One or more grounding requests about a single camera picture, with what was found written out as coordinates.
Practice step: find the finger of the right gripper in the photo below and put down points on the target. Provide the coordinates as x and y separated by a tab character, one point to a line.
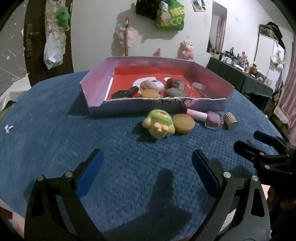
254	155
278	143

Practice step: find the beige hanging organizer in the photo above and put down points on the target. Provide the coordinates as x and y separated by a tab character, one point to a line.
51	24

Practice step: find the white pink earbud case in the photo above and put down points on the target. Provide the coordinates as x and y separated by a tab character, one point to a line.
152	84

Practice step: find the small pink wall hook toy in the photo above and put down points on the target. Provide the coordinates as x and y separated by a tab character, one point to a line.
157	53

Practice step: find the blue textured table cloth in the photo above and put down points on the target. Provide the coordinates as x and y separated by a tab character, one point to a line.
147	189

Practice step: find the pink plush on wall left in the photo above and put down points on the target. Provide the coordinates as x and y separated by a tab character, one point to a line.
121	36

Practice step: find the tan round puff back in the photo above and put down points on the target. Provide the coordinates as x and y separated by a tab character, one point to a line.
183	123

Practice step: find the green tote bag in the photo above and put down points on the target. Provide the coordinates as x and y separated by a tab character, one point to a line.
170	16

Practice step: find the black backpack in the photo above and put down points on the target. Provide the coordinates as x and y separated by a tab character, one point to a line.
147	8

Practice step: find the clear glass cup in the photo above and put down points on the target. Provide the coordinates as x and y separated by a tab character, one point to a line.
205	91

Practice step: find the glitter jar with brown lid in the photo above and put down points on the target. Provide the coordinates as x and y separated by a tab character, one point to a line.
174	83

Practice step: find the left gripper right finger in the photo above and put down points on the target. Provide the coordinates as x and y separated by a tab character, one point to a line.
240	211

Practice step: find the purple cardboard tray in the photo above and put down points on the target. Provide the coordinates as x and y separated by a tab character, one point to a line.
95	87

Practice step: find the white cabinet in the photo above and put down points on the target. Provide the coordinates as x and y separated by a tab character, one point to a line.
269	58

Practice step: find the purple nail polish bottle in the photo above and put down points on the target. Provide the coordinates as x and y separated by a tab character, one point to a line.
212	120

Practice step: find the pink plush on wall right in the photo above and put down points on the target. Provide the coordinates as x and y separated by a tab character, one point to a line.
188	49

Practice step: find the green plush on door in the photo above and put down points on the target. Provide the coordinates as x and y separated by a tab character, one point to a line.
63	18

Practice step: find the dark green side table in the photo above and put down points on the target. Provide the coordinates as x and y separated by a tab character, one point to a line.
242	82

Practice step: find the small white clip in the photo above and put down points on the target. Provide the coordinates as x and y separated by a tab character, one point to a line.
8	128

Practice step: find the green yellow toy figure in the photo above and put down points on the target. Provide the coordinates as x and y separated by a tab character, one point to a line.
159	123

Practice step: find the tan round puff front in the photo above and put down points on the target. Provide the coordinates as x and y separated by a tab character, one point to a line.
150	93

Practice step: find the tan round puff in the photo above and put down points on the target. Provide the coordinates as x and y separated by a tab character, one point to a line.
183	123
150	93

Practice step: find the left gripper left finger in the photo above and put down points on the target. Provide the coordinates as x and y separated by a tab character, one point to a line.
55	211

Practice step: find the pink plush on wall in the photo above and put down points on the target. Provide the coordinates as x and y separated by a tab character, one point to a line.
121	36
188	49

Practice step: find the silver studded cap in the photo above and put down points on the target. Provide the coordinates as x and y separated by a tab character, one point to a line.
230	121

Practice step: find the pink curtain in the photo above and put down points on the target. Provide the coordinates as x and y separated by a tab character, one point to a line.
287	100

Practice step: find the orange handled stick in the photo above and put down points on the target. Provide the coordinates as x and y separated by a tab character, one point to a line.
126	35

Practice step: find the white plastic bag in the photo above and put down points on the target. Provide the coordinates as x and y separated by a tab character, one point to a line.
53	56

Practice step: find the photo poster on wall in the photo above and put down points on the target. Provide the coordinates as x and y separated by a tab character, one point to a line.
198	5

